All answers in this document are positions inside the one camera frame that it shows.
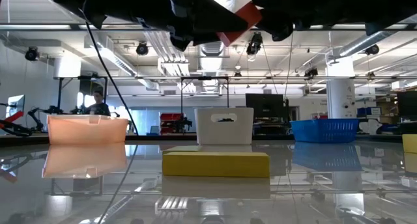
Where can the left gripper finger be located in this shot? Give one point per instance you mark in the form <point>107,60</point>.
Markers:
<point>218,17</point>
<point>195,40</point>

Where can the red wooden block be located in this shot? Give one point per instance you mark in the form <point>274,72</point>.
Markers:
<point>249,15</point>

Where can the long yellow wooden block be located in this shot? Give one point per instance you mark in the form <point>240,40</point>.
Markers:
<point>215,165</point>

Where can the black background robot arm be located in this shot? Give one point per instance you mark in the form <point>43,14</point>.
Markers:
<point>36,116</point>

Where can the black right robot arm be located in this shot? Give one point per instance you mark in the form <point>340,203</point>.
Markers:
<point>394,7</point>

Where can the red storage bins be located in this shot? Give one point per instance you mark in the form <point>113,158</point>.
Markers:
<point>169,117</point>

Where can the black monitor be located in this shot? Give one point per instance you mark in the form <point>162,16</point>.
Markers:
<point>265,105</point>
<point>407,105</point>

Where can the white round column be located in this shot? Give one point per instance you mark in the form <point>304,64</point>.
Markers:
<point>340,93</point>

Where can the person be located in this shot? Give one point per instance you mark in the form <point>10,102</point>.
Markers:
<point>97,108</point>

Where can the blue storage bins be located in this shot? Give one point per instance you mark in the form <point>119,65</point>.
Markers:
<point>366,111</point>

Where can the blue plastic mesh basket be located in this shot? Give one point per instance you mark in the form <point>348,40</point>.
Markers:
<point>325,130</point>

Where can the translucent orange plastic bin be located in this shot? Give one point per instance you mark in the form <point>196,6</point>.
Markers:
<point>84,129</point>

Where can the silver framed screen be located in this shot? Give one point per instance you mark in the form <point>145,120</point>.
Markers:
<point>16,105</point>

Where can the red and black equipment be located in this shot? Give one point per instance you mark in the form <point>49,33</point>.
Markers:
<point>14,117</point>

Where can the silver spiral air duct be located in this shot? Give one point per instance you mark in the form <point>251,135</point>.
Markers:
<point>211,64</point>
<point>355,45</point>

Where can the black ceiling camera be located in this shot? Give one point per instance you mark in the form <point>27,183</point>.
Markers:
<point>311,72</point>
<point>142,49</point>
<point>32,54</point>
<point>254,44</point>
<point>372,49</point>

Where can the black background frame stand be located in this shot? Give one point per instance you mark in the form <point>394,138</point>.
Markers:
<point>60,97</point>
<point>204,77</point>

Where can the black overhead frame beam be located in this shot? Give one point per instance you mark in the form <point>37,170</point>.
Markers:
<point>75,27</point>

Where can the black aluminium table frame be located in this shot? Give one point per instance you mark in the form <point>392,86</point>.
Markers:
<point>153,137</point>

